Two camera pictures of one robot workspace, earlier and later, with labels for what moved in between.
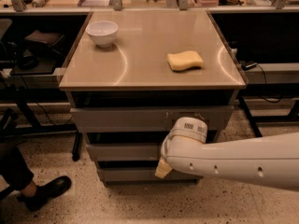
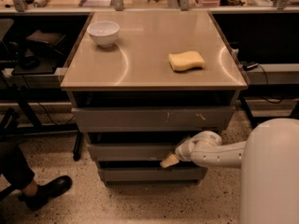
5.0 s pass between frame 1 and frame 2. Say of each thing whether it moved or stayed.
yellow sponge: stayed
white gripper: moved
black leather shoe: stayed
